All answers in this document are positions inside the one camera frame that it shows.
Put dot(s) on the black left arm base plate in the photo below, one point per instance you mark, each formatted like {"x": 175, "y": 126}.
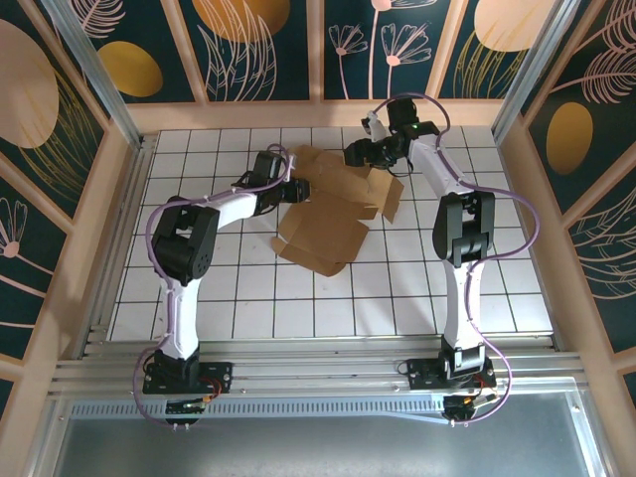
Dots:
{"x": 218, "y": 372}

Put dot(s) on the brown cardboard paper box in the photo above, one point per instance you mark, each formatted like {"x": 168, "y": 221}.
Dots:
{"x": 323, "y": 228}

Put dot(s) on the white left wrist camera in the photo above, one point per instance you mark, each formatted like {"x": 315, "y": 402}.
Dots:
{"x": 293, "y": 160}

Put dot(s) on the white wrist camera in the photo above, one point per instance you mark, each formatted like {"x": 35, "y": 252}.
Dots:
{"x": 293, "y": 160}
{"x": 376, "y": 130}

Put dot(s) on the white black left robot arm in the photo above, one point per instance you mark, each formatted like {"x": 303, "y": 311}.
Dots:
{"x": 181, "y": 318}

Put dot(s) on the aluminium mounting rail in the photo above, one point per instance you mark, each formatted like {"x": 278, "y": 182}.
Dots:
{"x": 318, "y": 367}

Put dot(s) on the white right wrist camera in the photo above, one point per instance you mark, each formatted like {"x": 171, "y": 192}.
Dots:
{"x": 376, "y": 130}

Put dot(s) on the aluminium side rail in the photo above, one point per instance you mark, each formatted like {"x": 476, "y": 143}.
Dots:
{"x": 119, "y": 248}

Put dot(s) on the aluminium frame post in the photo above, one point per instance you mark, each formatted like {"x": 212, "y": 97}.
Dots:
{"x": 98, "y": 79}
{"x": 535, "y": 69}

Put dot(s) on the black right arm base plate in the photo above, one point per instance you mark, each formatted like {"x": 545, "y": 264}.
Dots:
{"x": 422, "y": 372}

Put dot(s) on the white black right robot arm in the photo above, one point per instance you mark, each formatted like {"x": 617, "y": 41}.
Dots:
{"x": 462, "y": 308}

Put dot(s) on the grey metal sheet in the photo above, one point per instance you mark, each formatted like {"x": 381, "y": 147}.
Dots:
{"x": 318, "y": 447}

